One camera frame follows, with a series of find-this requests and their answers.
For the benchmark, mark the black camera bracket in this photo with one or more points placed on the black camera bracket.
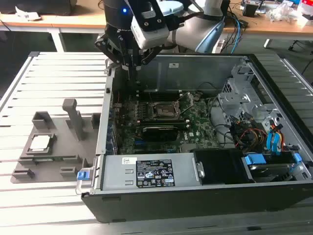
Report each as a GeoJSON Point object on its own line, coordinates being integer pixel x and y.
{"type": "Point", "coordinates": [149, 24]}

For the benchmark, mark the blue case latch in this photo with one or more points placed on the blue case latch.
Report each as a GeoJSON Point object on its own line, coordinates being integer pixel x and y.
{"type": "Point", "coordinates": [82, 175]}

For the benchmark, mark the hard disk in blue carrier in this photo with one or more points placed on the hard disk in blue carrier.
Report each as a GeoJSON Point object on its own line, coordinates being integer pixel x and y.
{"type": "Point", "coordinates": [254, 159]}

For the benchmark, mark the CPU socket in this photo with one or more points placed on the CPU socket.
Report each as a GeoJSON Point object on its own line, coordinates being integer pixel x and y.
{"type": "Point", "coordinates": [162, 111]}

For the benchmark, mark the crumpled white paper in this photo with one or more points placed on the crumpled white paper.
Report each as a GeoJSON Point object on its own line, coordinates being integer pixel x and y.
{"type": "Point", "coordinates": [25, 15]}

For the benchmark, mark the black PC case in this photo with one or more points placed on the black PC case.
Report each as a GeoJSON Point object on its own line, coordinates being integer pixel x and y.
{"type": "Point", "coordinates": [171, 205]}

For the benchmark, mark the long wooden desk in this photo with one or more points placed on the long wooden desk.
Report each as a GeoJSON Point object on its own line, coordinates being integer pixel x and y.
{"type": "Point", "coordinates": [78, 23]}

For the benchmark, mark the small black box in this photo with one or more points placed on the small black box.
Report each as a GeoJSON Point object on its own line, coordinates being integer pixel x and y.
{"type": "Point", "coordinates": [249, 11]}

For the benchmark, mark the black graphics card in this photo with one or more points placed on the black graphics card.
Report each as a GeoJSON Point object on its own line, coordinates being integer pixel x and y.
{"type": "Point", "coordinates": [159, 134]}

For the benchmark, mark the black fan shroud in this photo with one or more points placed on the black fan shroud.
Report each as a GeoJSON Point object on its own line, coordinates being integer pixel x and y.
{"type": "Point", "coordinates": [220, 166]}

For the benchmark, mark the grey power supply unit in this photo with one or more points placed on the grey power supply unit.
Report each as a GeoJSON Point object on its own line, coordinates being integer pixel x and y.
{"type": "Point", "coordinates": [117, 176]}

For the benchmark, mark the green motherboard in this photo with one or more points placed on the green motherboard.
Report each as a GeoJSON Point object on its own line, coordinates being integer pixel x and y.
{"type": "Point", "coordinates": [200, 127]}

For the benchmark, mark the metal drive cage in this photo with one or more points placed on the metal drive cage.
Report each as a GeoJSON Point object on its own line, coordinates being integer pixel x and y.
{"type": "Point", "coordinates": [234, 102]}

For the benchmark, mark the black rating label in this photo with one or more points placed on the black rating label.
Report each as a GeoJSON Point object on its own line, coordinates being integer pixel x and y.
{"type": "Point", "coordinates": [153, 173]}

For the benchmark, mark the clear plastic bags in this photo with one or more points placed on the clear plastic bags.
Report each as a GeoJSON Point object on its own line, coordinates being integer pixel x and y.
{"type": "Point", "coordinates": [283, 12]}

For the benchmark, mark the thin metal locking lever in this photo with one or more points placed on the thin metal locking lever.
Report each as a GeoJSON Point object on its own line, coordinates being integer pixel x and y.
{"type": "Point", "coordinates": [149, 95]}

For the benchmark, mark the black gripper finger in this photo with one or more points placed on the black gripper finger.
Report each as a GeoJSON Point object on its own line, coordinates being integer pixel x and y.
{"type": "Point", "coordinates": [150, 55]}
{"type": "Point", "coordinates": [110, 47]}

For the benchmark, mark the grey parts rack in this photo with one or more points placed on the grey parts rack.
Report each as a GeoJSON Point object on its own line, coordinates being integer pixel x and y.
{"type": "Point", "coordinates": [61, 151]}

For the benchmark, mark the white power strip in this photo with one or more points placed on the white power strip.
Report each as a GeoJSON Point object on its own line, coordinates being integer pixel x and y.
{"type": "Point", "coordinates": [220, 46]}

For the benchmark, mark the silver CPU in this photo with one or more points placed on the silver CPU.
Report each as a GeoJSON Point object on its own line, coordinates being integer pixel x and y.
{"type": "Point", "coordinates": [40, 143]}

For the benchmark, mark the white case label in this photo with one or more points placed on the white case label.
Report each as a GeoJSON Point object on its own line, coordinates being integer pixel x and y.
{"type": "Point", "coordinates": [174, 65]}

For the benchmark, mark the black RAM slot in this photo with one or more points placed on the black RAM slot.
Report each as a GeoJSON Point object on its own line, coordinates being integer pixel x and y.
{"type": "Point", "coordinates": [161, 91]}
{"type": "Point", "coordinates": [161, 122]}
{"type": "Point", "coordinates": [161, 118]}
{"type": "Point", "coordinates": [161, 95]}

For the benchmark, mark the silver chipset heatsink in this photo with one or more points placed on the silver chipset heatsink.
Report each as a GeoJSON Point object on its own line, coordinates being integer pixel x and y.
{"type": "Point", "coordinates": [188, 148]}

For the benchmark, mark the white and red box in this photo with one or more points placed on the white and red box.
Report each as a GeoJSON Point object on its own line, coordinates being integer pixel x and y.
{"type": "Point", "coordinates": [305, 17]}

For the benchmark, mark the white barcode sticker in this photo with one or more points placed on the white barcode sticker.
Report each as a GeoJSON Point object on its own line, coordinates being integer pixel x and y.
{"type": "Point", "coordinates": [127, 160]}

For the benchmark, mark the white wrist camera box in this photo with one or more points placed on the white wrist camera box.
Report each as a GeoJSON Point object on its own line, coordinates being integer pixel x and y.
{"type": "Point", "coordinates": [151, 36]}

